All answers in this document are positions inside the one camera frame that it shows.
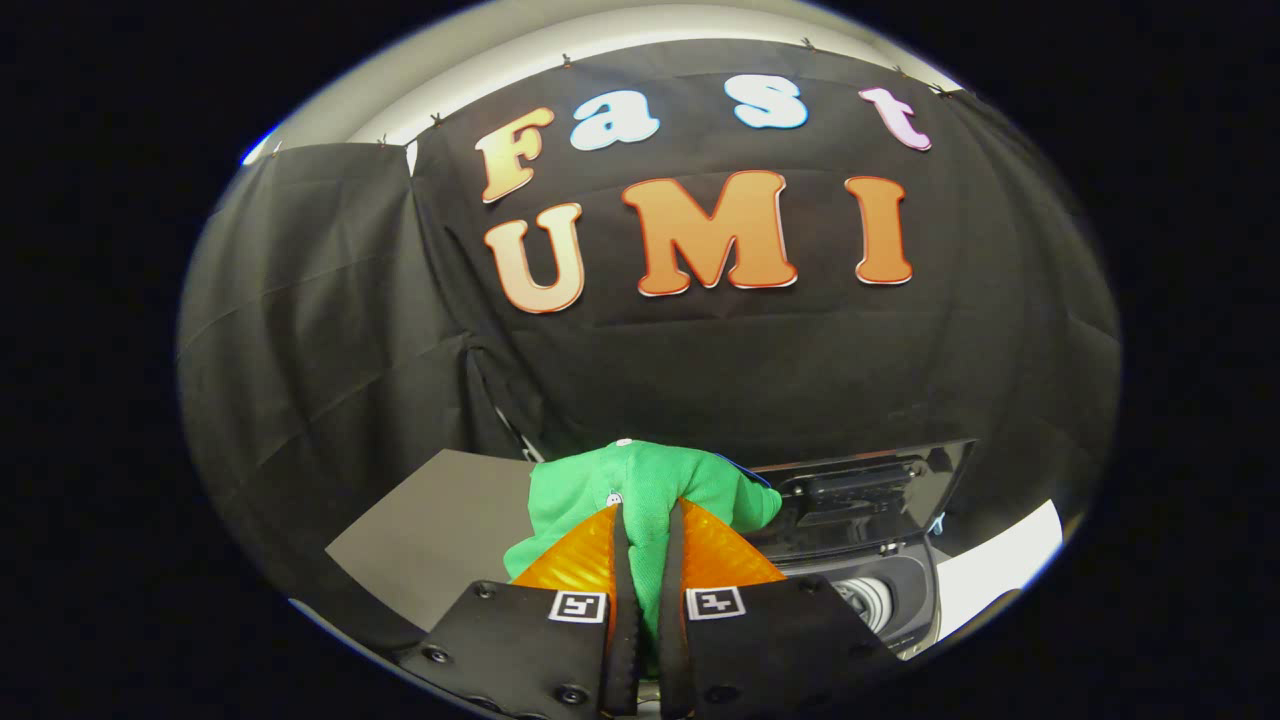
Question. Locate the green polo shirt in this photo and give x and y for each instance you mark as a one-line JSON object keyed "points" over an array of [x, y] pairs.
{"points": [[650, 485]]}

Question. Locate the dark glossy washing machine lid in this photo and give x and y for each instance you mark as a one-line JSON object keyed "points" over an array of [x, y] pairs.
{"points": [[860, 500]]}

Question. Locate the light blue clip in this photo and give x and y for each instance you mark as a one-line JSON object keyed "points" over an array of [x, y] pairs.
{"points": [[938, 523]]}

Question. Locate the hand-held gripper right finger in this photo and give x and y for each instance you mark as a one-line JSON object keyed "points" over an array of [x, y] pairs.
{"points": [[770, 650]]}

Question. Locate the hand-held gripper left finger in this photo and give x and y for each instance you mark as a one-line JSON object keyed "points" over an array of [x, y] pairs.
{"points": [[520, 650]]}

